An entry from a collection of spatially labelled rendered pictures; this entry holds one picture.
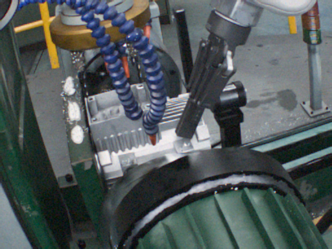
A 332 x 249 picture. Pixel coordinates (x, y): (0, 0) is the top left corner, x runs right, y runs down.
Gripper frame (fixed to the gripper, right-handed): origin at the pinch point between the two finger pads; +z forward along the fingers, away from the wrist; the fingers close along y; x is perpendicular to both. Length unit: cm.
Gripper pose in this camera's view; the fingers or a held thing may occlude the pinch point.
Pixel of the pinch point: (190, 118)
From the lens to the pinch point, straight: 92.8
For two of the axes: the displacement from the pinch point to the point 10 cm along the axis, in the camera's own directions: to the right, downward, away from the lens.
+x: 9.1, 1.9, 3.7
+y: 2.3, 5.1, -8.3
